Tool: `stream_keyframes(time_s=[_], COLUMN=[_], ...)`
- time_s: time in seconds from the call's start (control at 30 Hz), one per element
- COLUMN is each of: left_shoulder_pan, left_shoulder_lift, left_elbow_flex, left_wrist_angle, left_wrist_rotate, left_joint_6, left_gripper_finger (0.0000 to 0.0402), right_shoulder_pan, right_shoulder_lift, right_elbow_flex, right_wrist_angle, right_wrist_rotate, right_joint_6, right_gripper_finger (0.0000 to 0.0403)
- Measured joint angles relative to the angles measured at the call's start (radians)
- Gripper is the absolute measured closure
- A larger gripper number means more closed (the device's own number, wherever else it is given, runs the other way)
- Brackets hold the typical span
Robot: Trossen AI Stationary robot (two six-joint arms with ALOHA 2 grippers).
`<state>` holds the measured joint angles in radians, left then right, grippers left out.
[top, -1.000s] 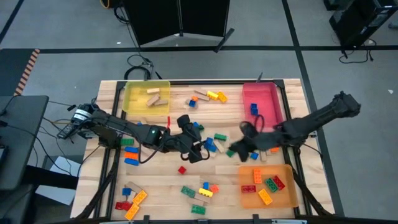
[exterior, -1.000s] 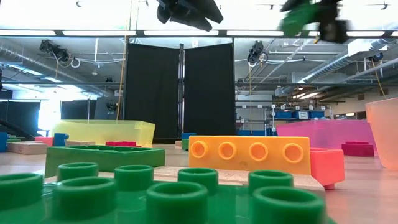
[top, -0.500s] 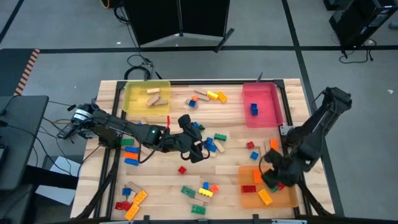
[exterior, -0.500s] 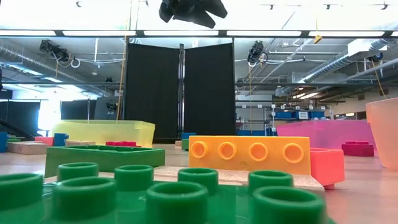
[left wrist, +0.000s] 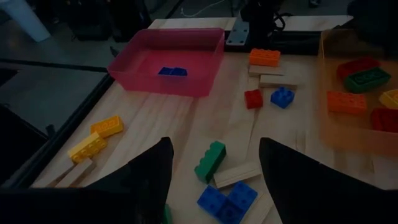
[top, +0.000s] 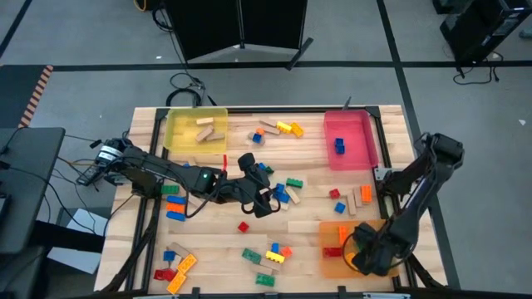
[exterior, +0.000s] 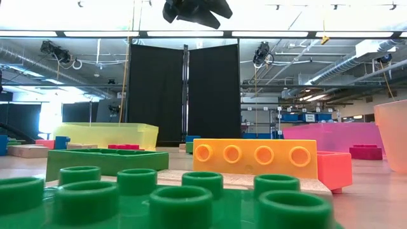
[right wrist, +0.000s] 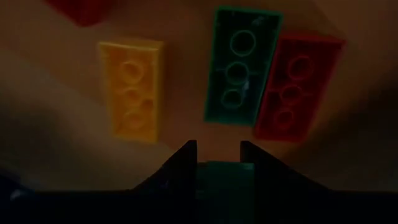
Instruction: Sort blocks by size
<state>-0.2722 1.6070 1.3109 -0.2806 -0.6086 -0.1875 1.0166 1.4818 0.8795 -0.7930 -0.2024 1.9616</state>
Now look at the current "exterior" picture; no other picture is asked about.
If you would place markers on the black tripod camera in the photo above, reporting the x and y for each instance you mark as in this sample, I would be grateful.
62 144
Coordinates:
114 109

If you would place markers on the green plastic brick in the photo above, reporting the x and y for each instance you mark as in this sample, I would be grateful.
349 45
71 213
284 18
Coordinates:
189 148
181 206
16 142
108 162

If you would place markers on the pink translucent plastic bin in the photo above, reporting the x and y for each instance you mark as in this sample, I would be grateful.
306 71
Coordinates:
334 136

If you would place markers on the small red plastic brick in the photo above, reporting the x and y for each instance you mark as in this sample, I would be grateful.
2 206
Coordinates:
124 146

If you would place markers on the yellow hanging hook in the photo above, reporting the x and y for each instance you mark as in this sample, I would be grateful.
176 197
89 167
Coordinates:
324 39

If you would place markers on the black monitor panel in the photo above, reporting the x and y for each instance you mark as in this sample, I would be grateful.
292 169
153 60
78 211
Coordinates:
79 112

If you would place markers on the white ceiling air unit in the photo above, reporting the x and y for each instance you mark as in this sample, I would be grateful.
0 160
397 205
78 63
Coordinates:
375 47

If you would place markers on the wooden block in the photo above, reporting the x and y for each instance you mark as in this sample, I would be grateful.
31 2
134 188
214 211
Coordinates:
238 182
182 146
27 151
81 146

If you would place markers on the large yellow plastic brick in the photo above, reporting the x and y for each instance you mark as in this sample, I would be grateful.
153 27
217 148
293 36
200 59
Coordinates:
254 165

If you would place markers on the metal storage shelf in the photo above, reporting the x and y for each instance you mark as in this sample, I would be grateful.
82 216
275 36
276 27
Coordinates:
279 121

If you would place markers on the blue storage bin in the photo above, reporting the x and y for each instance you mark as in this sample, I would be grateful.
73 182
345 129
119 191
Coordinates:
324 117
307 118
289 117

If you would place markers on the ceiling light strip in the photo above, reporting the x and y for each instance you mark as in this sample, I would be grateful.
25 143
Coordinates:
354 34
404 34
185 33
28 33
101 33
269 33

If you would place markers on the blue low crate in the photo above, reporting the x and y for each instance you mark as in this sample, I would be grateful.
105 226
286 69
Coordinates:
260 135

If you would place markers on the orange translucent plastic bin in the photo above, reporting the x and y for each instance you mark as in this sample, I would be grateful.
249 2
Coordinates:
392 136

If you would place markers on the yellow translucent plastic bin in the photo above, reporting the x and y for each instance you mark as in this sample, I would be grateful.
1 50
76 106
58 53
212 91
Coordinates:
105 135

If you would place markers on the orange plastic brick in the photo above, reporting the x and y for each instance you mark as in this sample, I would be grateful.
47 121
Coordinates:
334 170
44 144

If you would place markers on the blue plastic brick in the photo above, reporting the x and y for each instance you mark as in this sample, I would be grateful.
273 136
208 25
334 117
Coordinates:
193 138
62 142
3 145

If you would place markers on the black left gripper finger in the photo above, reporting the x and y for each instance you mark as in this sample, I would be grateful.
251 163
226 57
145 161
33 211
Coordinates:
221 8
203 19

